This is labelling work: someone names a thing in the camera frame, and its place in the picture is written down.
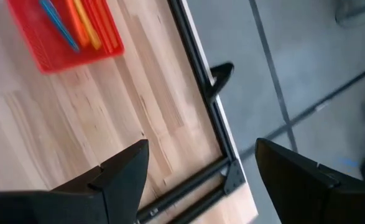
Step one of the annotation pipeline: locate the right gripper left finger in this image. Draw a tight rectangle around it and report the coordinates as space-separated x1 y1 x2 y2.
0 139 150 224

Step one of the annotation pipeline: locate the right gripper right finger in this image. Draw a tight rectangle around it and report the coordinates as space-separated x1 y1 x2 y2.
255 138 365 224

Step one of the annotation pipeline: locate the yellow highlighter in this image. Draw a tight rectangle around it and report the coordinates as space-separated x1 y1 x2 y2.
72 0 103 51

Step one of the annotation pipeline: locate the blue highlighter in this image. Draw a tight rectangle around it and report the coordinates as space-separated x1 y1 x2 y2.
39 0 80 53

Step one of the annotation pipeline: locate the orange highlighter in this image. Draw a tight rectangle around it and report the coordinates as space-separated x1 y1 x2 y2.
64 0 91 48

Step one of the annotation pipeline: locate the red plastic basket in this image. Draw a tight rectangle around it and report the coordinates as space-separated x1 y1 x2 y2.
7 0 126 75

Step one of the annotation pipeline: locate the black frame handle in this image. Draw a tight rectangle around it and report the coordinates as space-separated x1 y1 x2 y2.
207 62 235 103

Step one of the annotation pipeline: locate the black aluminium table frame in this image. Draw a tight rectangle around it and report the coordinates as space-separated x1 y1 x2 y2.
134 0 247 224

